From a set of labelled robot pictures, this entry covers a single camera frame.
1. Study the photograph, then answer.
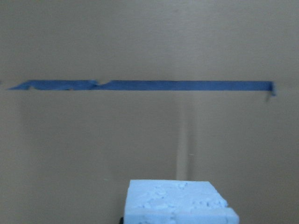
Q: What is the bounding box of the brown paper table cover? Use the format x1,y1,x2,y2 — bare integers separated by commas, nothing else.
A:
0,0,299,224

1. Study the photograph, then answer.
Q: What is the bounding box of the light blue foam block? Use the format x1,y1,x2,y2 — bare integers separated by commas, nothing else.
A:
123,180,240,224

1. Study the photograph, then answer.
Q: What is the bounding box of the short blue tape strip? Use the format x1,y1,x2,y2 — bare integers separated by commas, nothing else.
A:
9,80,277,96

